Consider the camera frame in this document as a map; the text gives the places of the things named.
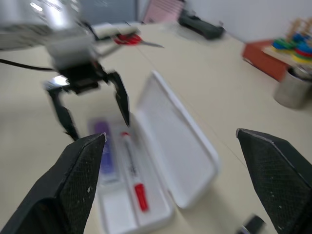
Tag red capped white marker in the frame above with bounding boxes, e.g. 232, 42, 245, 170
120, 131, 150, 213

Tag black marker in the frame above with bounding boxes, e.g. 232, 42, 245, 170
235, 214, 268, 234

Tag silver metal cup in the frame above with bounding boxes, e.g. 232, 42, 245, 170
273, 66, 312, 110

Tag black stapler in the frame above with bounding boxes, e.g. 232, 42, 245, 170
178, 14, 225, 40

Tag red handled scissors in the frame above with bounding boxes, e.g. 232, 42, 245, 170
113, 33, 165, 49

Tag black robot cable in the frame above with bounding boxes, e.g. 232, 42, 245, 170
0, 58, 56, 72

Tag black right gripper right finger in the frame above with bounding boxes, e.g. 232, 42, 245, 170
235, 128, 312, 234

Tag white flat box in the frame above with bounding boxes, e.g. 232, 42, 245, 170
92, 22, 141, 39

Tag orange red box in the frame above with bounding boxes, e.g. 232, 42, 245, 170
241, 39, 290, 82

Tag purple marker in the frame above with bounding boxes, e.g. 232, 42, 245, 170
88, 117, 122, 185

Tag white plastic pencil case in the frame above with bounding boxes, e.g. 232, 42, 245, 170
87, 70, 220, 234

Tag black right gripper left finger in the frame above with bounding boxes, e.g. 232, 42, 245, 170
0, 132, 108, 234

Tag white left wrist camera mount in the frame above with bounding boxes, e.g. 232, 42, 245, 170
47, 30, 98, 72

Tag colourful ring stacking toy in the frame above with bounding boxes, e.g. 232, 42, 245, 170
263, 17, 312, 65

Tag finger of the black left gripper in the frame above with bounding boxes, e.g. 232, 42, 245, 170
106, 71, 131, 128
47, 88, 80, 141

